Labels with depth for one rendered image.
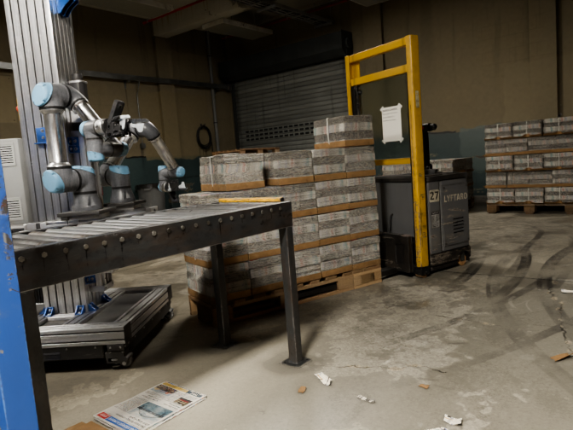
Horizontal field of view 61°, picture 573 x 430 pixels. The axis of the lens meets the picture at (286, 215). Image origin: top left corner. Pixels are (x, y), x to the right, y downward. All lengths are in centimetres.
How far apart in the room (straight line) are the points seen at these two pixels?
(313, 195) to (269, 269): 61
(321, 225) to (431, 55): 676
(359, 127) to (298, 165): 63
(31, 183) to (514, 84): 788
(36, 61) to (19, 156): 52
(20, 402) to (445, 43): 914
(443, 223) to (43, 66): 304
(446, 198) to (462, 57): 572
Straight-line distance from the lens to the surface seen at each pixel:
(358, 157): 371
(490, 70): 948
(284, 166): 332
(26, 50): 312
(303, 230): 341
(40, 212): 307
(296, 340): 248
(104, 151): 250
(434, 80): 979
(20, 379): 143
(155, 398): 235
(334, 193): 357
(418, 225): 392
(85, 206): 273
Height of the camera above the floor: 99
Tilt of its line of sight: 6 degrees down
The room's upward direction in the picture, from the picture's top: 4 degrees counter-clockwise
